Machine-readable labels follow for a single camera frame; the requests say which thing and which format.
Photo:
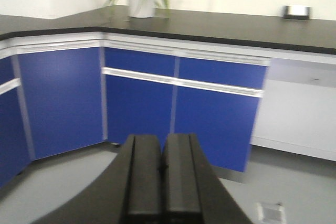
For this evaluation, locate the blue corner base cabinets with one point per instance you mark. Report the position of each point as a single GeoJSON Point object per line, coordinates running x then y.
{"type": "Point", "coordinates": [63, 92]}

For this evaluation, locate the white floor vent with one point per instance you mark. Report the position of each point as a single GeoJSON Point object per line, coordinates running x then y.
{"type": "Point", "coordinates": [271, 213]}

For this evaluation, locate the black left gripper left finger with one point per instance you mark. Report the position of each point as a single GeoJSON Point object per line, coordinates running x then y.
{"type": "Point", "coordinates": [127, 191]}

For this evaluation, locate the black white socket box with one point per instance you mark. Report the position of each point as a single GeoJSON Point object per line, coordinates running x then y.
{"type": "Point", "coordinates": [296, 12]}

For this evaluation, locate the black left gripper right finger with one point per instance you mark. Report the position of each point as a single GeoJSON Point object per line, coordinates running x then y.
{"type": "Point", "coordinates": [192, 193]}

